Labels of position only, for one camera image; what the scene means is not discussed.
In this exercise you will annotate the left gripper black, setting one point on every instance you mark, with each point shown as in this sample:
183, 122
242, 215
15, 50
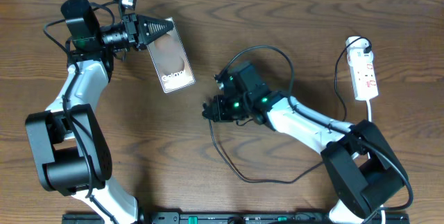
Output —
139, 24

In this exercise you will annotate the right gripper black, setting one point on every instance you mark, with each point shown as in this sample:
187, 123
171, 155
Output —
216, 105

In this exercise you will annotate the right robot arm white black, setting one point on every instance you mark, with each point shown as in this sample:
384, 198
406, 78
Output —
362, 167

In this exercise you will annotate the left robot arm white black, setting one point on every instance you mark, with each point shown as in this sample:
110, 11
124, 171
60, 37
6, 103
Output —
70, 152

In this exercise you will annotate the white power strip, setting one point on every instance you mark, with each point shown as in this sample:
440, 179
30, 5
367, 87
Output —
360, 60

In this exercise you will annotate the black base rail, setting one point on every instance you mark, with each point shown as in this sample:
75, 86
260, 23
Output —
196, 218

